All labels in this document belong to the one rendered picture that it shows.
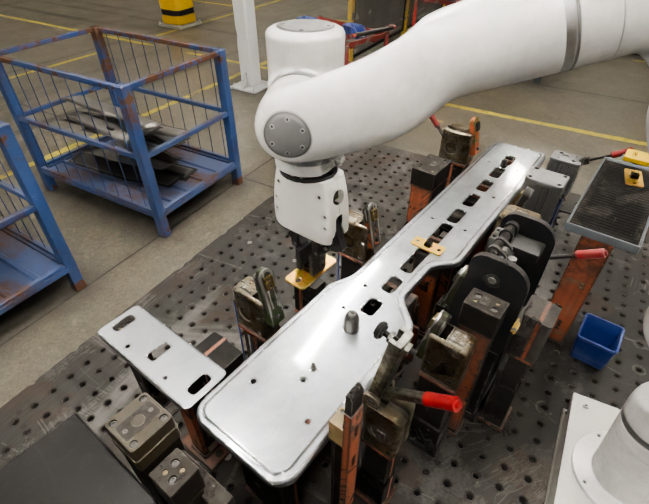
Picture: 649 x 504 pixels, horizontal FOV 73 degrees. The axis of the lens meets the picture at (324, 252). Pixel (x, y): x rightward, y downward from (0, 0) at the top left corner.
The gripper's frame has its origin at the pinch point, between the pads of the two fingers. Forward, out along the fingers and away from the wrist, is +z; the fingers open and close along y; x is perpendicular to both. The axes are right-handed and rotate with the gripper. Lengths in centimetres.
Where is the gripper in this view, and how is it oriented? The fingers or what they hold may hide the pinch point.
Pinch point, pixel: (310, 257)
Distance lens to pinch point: 65.4
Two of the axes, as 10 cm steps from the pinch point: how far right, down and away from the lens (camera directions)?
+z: 0.0, 7.7, 6.4
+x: -6.1, 5.1, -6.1
